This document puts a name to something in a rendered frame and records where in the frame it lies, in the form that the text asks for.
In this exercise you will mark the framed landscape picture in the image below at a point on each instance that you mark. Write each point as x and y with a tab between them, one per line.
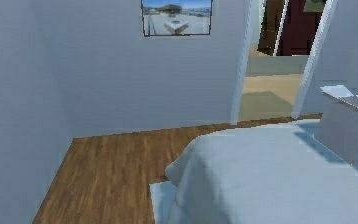
177	16

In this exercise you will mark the white bed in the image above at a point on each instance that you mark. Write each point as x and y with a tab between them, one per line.
260	176

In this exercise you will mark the dark brown cupboard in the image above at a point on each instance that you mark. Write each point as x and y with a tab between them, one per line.
270	26

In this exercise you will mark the dark red door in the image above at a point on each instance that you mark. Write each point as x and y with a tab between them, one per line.
298	30

